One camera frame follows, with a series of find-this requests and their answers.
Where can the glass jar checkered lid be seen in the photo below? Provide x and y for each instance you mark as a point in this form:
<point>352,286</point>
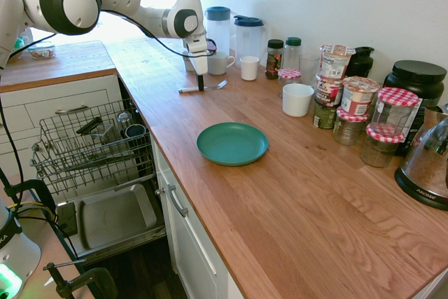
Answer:
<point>349,129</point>
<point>379,152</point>

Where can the white cabinet door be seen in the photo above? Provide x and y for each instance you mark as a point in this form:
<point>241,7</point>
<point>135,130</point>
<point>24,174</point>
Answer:
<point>189,243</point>

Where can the open grey dishwasher door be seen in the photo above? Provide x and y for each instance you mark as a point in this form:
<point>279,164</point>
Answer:
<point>115,215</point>

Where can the spice jar black lid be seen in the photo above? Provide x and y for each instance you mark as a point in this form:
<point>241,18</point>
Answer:
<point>274,61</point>

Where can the small jar checkered lid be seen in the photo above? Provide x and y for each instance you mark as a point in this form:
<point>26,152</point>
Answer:
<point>289,75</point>

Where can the white ribbed cup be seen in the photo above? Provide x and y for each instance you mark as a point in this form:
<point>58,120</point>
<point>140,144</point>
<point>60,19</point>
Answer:
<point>249,69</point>

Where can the black screw clamp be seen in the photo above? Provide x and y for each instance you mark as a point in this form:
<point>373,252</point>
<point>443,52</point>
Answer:
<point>87,279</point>

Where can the wide white mug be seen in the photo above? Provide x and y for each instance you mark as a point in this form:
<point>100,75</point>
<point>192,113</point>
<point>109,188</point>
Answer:
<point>297,103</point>

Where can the white ice cream tub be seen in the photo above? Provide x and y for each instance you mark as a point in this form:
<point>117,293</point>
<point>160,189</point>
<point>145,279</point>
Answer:
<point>335,64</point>

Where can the white drawer front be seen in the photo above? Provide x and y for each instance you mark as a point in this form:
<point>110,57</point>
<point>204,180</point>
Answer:
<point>42,103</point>

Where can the spice jar green lid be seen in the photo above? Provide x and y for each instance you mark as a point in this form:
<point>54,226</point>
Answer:
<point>292,54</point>

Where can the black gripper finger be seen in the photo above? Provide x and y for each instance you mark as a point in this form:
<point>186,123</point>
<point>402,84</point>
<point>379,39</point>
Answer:
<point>199,82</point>
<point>202,82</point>

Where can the black kitchen utensil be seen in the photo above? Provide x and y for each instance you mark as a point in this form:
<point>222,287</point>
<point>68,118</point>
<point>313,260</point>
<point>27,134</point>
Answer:
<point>89,126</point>

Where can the black shaker bottle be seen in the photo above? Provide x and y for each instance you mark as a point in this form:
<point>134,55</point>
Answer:
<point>361,62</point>

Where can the stainless steel electric kettle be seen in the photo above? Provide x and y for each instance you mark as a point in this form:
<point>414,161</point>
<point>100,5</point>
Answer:
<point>423,166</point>

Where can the large jar checkered lid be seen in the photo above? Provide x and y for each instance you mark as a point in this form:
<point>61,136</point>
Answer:
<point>395,103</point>

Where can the short pitcher blue lid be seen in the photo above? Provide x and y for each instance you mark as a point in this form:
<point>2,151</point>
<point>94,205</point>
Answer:
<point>249,40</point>

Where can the black C clamp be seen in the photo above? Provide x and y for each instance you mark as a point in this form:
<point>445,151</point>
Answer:
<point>33,184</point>

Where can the dark blue cup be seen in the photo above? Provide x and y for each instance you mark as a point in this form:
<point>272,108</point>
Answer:
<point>134,131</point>

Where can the tall pitcher blue lid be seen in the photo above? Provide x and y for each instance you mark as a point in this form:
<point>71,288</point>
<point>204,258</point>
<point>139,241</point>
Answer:
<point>218,29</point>

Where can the black protein powder tub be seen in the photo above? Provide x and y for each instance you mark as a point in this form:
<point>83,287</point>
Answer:
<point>418,80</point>

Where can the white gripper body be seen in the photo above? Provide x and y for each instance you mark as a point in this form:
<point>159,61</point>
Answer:
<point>197,54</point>

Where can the clear food container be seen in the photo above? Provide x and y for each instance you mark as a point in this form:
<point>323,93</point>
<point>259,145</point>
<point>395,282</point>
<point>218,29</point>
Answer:
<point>42,51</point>

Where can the green ice cream tub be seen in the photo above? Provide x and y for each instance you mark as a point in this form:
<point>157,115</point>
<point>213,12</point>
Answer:
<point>323,117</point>

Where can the red brown ice cream tub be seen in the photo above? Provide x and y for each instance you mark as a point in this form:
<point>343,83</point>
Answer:
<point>328,93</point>

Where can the food container green lid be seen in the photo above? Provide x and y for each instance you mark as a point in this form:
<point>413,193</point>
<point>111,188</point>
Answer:
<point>20,45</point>

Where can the patterned paper cup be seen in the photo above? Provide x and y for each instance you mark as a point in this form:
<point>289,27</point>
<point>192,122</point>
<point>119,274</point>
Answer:
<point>187,65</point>

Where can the clear drinking glass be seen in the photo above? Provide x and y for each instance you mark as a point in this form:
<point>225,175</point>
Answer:
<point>309,68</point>

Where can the teal plastic plate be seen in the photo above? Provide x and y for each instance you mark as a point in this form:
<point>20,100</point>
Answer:
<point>231,143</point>

